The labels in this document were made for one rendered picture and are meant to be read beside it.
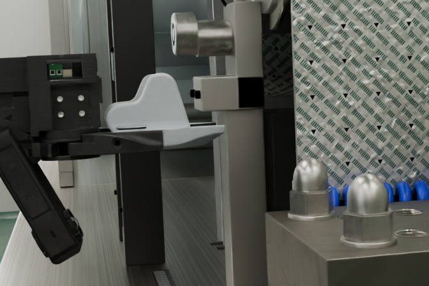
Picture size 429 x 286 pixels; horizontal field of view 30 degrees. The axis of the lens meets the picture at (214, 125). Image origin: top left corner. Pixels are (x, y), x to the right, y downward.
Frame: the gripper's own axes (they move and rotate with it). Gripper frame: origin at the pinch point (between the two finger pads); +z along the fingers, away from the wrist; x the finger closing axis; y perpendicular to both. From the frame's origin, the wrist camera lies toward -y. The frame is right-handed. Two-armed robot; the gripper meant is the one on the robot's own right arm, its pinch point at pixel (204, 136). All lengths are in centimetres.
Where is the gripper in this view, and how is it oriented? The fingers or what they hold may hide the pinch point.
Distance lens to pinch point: 66.3
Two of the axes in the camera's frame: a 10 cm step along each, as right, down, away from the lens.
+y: -0.5, -10.0, -0.6
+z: 9.8, -0.6, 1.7
